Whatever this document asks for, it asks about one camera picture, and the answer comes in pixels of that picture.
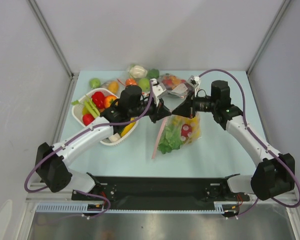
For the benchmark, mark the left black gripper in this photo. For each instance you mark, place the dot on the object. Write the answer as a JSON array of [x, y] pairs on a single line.
[[162, 111]]

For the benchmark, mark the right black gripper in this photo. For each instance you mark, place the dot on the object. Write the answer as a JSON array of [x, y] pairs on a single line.
[[189, 107]]

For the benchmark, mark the clear zip bag pink seal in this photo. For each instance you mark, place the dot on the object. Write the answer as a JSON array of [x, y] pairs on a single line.
[[175, 120]]

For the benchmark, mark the green lettuce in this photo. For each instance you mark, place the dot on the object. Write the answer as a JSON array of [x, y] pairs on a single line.
[[170, 139]]

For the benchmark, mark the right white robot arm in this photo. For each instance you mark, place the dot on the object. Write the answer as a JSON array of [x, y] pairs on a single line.
[[272, 176]]

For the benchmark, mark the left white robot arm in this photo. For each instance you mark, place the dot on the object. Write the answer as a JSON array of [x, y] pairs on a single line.
[[53, 162]]

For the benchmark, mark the zip bag with dark fruits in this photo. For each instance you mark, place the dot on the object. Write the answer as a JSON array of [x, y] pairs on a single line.
[[176, 87]]

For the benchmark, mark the zip bag with vegetables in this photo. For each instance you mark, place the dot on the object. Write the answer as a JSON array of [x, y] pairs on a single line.
[[139, 75]]

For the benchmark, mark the orange mango in bag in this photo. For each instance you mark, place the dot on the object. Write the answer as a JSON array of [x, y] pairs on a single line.
[[113, 87]]

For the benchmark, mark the yellow corn cob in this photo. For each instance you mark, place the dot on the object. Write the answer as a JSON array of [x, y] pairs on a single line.
[[195, 127]]

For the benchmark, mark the red spotted mushroom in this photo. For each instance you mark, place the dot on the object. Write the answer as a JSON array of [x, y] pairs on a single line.
[[186, 130]]

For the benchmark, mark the yellow banana in basket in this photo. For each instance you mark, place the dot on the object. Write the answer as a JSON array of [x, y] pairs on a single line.
[[127, 129]]

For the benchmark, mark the orange persimmon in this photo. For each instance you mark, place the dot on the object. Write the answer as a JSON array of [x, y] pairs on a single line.
[[110, 100]]

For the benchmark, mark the red bell pepper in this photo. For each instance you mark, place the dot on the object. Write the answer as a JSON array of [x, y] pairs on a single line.
[[98, 99]]

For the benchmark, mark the green apple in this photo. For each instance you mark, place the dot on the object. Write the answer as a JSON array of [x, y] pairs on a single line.
[[94, 83]]

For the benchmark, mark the green celery stalk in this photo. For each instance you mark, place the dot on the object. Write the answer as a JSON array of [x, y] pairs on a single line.
[[84, 106]]

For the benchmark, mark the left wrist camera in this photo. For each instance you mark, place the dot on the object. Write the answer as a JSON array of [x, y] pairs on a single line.
[[158, 88]]

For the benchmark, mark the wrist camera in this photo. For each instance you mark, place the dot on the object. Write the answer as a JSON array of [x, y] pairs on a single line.
[[158, 88], [194, 81]]

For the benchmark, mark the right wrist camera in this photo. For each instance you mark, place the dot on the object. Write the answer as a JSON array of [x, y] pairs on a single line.
[[194, 81]]

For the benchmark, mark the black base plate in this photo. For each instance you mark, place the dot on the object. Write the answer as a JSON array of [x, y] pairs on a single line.
[[165, 193]]

